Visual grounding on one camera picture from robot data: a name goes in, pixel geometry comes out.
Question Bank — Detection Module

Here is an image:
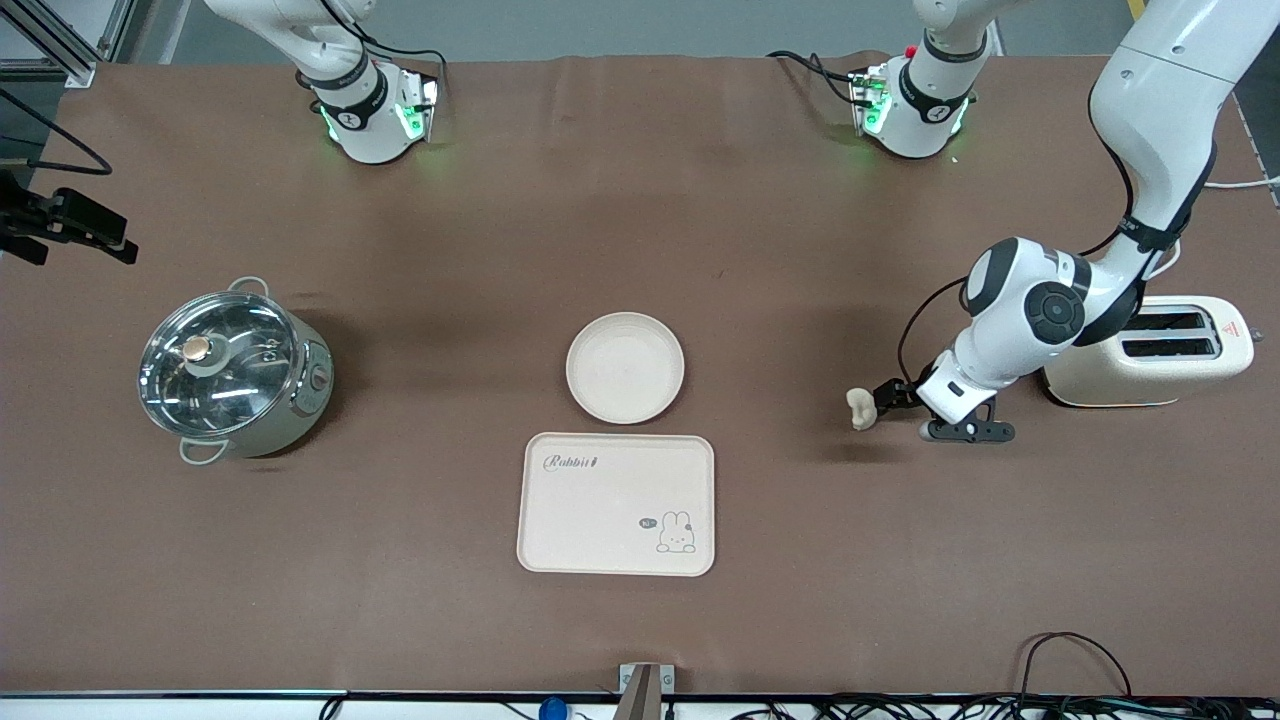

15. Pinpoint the cream two-slot toaster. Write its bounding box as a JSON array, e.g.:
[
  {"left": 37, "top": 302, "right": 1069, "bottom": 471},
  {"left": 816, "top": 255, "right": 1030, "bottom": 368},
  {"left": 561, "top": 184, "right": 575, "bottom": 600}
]
[{"left": 1040, "top": 295, "right": 1256, "bottom": 408}]

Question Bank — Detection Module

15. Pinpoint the grey metal camera bracket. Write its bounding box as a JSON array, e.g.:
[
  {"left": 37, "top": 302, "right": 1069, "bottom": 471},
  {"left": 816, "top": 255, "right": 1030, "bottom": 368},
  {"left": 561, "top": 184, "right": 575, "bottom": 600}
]
[{"left": 619, "top": 663, "right": 674, "bottom": 720}]

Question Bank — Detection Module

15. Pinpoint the white toaster power cable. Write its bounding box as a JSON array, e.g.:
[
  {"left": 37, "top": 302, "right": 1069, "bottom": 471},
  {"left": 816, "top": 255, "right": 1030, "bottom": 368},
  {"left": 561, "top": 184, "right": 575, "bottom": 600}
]
[{"left": 1150, "top": 176, "right": 1280, "bottom": 283}]

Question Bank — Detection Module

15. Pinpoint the cream round plate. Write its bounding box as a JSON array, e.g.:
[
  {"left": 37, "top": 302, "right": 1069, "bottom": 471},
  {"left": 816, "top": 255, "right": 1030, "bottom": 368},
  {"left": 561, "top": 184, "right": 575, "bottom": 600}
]
[{"left": 566, "top": 312, "right": 686, "bottom": 425}]

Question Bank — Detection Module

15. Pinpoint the glass pot lid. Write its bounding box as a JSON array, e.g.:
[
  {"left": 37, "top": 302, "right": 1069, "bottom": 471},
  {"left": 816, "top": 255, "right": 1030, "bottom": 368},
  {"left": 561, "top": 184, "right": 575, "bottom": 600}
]
[{"left": 138, "top": 290, "right": 301, "bottom": 438}]

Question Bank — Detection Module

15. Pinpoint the black left arm base cable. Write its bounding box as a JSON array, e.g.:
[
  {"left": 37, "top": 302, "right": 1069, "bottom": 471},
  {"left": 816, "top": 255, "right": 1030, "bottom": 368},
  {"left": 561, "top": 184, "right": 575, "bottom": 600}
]
[{"left": 767, "top": 50, "right": 863, "bottom": 107}]

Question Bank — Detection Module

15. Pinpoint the black arm base cable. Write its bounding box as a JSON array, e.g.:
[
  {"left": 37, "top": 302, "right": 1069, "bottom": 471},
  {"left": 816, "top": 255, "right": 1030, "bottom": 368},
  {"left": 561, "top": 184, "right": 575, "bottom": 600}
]
[
  {"left": 360, "top": 30, "right": 448, "bottom": 76},
  {"left": 767, "top": 50, "right": 863, "bottom": 107}
]

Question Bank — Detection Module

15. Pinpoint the aluminium frame profile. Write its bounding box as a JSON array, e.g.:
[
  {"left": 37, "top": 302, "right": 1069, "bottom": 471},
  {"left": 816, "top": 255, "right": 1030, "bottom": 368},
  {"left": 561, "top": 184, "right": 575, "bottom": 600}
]
[{"left": 0, "top": 0, "right": 136, "bottom": 89}]

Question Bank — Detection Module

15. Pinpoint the black cable bundle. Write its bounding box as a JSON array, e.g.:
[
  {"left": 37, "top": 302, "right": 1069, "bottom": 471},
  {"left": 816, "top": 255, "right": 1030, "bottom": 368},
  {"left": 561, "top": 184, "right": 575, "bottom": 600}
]
[{"left": 730, "top": 694, "right": 1280, "bottom": 720}]

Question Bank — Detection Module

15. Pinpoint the black looped cable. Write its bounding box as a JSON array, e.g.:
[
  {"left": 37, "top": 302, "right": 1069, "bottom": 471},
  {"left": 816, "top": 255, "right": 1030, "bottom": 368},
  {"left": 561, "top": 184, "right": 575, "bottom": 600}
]
[{"left": 1020, "top": 631, "right": 1134, "bottom": 701}]

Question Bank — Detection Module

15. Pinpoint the black right arm base cable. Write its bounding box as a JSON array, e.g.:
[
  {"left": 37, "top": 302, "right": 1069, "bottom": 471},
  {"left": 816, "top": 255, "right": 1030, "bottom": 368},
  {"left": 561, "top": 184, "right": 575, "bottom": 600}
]
[{"left": 360, "top": 30, "right": 448, "bottom": 76}]

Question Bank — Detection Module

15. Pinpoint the cream rabbit print tray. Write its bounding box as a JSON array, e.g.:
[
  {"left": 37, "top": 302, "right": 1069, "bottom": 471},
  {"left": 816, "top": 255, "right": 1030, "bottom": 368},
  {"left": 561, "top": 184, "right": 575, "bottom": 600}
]
[{"left": 516, "top": 432, "right": 717, "bottom": 578}]

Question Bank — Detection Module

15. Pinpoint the silver electric cooking pot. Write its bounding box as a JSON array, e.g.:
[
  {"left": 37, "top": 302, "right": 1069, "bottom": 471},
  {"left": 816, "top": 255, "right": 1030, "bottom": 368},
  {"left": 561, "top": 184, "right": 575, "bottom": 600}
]
[{"left": 140, "top": 277, "right": 336, "bottom": 466}]

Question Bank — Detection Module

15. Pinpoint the brown table mat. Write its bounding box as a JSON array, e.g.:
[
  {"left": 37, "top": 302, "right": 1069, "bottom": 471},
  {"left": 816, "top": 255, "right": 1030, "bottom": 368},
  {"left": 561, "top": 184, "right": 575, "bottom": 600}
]
[{"left": 0, "top": 52, "right": 1280, "bottom": 698}]

